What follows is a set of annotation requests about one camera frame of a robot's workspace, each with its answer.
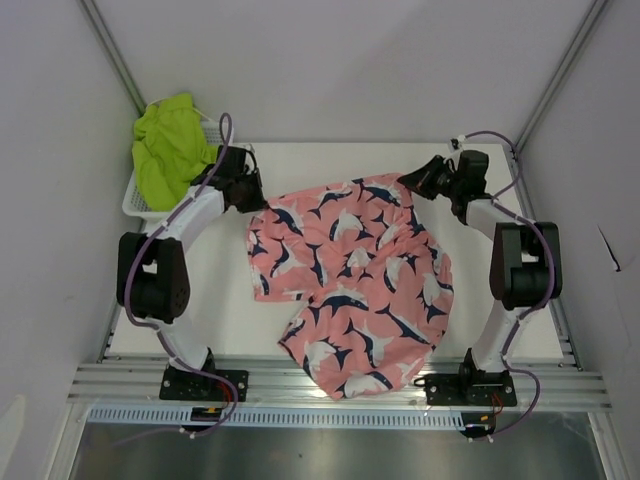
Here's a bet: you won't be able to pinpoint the aluminium mounting rail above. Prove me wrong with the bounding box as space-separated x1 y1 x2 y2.
67 355 612 413

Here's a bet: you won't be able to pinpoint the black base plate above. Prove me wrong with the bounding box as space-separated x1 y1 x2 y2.
413 371 518 407
159 366 249 402

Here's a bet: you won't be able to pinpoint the pink shark print shorts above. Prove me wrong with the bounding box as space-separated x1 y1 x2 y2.
246 173 454 400

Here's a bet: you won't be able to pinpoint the right aluminium frame post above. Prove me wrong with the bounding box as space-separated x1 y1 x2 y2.
515 0 614 155

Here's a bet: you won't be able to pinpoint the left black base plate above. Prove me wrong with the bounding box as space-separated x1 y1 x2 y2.
159 366 249 402

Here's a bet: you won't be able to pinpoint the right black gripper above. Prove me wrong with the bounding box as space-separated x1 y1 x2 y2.
398 156 463 202

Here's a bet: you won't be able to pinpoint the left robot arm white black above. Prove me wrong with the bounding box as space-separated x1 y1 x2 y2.
116 146 268 400

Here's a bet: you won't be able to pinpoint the white slotted cable duct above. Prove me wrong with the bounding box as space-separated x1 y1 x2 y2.
87 404 464 431

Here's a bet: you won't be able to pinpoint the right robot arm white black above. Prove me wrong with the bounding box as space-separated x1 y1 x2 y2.
399 149 562 404

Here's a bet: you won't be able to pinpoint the lime green shorts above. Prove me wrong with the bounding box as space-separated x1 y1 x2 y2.
132 92 218 212

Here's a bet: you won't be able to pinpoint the left aluminium frame post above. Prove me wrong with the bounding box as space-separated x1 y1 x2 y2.
77 0 146 116

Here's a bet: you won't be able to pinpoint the white plastic basket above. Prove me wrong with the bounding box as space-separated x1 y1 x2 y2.
122 119 223 222

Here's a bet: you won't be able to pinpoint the aluminium frame post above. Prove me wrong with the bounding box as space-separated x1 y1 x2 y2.
77 0 146 116
515 0 614 155

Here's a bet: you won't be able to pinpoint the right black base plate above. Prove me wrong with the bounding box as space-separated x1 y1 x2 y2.
413 371 518 407

